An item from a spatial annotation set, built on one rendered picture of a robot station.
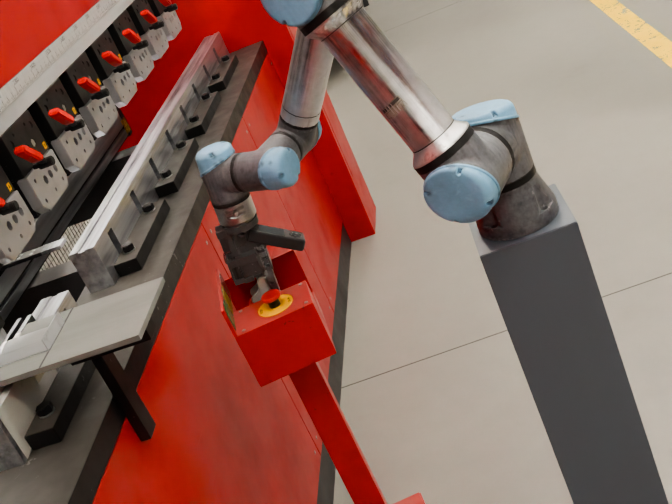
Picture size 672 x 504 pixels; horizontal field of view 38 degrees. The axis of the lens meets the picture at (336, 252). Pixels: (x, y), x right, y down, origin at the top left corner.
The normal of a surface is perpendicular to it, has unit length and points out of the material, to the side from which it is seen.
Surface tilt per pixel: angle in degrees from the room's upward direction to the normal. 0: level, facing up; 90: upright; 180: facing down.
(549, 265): 90
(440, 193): 97
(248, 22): 90
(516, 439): 0
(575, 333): 90
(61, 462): 0
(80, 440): 0
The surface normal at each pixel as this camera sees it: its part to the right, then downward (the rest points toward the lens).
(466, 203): -0.31, 0.64
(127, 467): 0.93, -0.32
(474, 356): -0.37, -0.83
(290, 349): 0.16, 0.38
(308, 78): -0.06, 0.66
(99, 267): -0.04, 0.46
